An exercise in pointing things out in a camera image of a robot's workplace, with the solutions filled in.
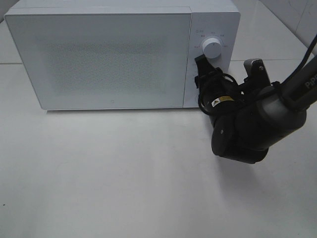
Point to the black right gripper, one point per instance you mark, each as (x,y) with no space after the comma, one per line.
(219,93)

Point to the white microwave door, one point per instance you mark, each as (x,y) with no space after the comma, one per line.
(120,61)

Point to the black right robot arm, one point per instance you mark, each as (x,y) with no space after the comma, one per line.
(250,117)

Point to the upper white dial knob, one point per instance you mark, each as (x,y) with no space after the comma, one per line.
(212,47)

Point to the white microwave oven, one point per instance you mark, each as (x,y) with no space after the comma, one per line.
(209,18)

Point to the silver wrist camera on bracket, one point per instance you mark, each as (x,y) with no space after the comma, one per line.
(256,73)

